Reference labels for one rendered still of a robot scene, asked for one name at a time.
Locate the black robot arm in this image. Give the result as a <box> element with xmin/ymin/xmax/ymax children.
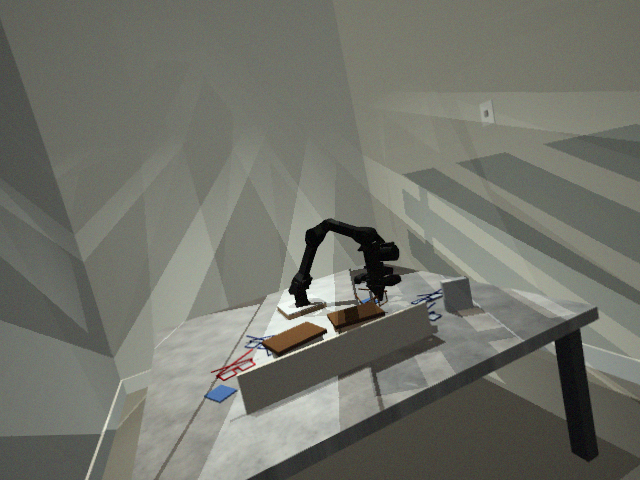
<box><xmin>288</xmin><ymin>218</ymin><xmax>399</xmax><ymax>308</ymax></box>

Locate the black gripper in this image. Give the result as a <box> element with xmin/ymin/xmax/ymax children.
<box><xmin>354</xmin><ymin>261</ymin><xmax>401</xmax><ymax>301</ymax></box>

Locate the grey flat rectangular panel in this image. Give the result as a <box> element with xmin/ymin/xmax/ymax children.
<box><xmin>236</xmin><ymin>301</ymin><xmax>433</xmax><ymax>414</ymax></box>

